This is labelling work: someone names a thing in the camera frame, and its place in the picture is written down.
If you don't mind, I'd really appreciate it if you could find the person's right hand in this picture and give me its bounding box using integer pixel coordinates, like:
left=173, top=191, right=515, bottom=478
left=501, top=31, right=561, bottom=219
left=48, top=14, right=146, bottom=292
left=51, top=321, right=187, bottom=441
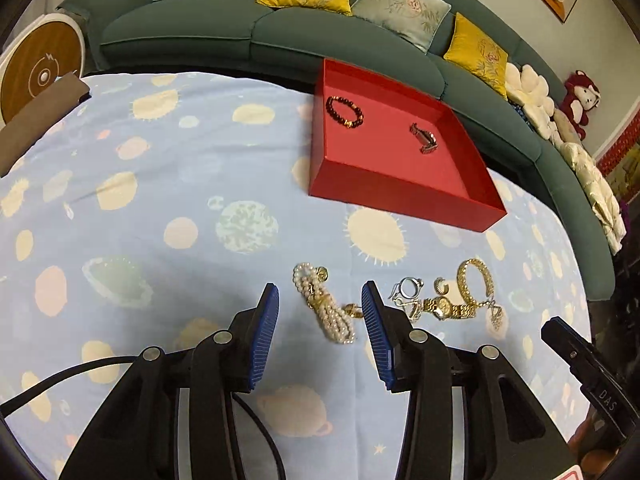
left=572, top=417, right=621, bottom=478

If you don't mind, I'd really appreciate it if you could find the round white wooden stand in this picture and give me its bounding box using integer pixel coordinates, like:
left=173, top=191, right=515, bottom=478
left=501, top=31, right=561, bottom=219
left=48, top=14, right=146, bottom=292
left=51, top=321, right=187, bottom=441
left=0, top=12, right=86, bottom=126

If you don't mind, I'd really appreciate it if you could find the red monkey plush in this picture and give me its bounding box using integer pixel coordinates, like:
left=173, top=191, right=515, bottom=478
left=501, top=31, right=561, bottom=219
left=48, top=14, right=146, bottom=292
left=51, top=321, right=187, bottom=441
left=559, top=70, right=602, bottom=141

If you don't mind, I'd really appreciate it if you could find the brown fabric panel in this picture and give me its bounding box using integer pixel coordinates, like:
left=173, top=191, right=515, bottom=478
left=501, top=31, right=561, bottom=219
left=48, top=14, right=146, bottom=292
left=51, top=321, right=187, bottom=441
left=0, top=72, right=92, bottom=178

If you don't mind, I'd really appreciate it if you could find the red shallow box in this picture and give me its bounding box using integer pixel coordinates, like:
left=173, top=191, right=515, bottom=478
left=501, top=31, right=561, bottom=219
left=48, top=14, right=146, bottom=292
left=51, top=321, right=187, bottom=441
left=308, top=58, right=507, bottom=233

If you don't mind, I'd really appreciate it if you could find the silver ring cluster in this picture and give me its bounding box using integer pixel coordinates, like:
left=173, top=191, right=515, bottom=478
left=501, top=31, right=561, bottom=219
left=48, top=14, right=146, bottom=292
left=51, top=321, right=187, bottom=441
left=391, top=276, right=426, bottom=307

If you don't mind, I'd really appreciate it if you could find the blue patterned cloth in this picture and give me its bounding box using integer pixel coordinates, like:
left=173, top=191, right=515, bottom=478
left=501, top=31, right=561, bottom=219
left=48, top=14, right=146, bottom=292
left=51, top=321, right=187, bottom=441
left=510, top=102, right=536, bottom=127

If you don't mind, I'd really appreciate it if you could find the gold chain bracelet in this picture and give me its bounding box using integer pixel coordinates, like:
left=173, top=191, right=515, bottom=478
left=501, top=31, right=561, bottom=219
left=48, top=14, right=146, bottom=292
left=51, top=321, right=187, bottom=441
left=457, top=258, right=496, bottom=307

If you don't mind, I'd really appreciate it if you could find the dark bead bracelet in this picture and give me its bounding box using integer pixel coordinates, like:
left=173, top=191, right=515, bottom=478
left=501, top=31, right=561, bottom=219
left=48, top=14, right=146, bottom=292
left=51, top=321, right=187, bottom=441
left=326, top=96, right=364, bottom=128

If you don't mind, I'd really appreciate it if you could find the blue planet-print blanket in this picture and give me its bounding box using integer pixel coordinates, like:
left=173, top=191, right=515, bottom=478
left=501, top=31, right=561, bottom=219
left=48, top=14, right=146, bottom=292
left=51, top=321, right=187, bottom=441
left=0, top=71, right=593, bottom=480

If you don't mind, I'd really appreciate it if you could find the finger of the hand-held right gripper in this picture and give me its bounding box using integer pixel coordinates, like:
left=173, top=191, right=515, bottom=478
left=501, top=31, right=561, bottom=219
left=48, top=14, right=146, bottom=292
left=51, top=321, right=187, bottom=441
left=541, top=317, right=608, bottom=391

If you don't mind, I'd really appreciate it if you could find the black cable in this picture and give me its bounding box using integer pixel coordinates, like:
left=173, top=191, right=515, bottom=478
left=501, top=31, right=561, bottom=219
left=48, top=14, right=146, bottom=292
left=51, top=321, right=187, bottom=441
left=0, top=355, right=288, bottom=480

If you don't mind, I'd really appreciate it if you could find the gold wristwatch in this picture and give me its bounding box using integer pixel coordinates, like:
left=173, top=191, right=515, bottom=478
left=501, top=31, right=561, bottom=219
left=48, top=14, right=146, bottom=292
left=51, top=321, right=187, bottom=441
left=420, top=296, right=478, bottom=321

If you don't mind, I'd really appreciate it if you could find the cream puffy quilt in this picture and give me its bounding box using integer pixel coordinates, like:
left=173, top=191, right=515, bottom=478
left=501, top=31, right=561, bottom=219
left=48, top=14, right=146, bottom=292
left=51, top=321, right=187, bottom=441
left=557, top=142, right=628, bottom=256

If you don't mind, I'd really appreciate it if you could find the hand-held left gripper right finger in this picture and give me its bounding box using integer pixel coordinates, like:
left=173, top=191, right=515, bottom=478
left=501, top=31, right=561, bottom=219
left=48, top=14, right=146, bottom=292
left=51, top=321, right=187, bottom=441
left=361, top=280, right=571, bottom=480

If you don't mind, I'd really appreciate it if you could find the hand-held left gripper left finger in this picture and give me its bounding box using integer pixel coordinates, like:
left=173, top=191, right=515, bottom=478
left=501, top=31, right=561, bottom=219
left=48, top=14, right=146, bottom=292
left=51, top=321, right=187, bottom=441
left=57, top=283, right=279, bottom=480

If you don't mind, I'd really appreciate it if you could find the red patterned wall hanging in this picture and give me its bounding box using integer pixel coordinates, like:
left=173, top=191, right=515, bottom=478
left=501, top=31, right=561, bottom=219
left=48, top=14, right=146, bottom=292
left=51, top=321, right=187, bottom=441
left=597, top=110, right=640, bottom=176

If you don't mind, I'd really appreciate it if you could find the dark band with silver clasp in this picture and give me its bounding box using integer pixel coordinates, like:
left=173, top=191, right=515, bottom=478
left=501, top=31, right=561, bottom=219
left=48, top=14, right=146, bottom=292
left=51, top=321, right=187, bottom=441
left=410, top=123, right=438, bottom=155

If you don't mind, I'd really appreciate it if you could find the pearl necklace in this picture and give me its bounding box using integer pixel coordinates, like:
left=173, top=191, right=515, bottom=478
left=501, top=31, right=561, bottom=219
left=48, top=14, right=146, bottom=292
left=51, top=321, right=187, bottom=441
left=293, top=262, right=357, bottom=345

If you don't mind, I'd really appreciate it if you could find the teal sofa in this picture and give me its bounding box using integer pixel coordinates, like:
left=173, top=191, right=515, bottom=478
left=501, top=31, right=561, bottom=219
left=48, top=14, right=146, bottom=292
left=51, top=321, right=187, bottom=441
left=56, top=0, right=617, bottom=301

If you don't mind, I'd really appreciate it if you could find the white flower cushion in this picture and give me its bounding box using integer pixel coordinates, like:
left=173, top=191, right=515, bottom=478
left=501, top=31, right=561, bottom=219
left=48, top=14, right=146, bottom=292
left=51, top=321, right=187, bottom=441
left=505, top=63, right=556, bottom=136

